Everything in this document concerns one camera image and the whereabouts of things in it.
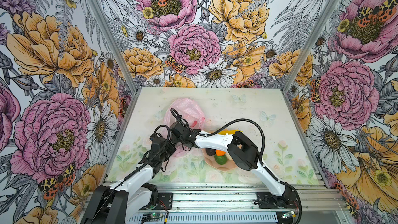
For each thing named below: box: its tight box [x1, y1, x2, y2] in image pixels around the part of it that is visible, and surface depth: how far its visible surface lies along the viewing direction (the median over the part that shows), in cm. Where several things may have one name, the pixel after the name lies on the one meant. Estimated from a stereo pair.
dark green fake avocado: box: [214, 154, 227, 165], surface depth 84 cm
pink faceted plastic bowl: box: [201, 147, 238, 172], surface depth 86 cm
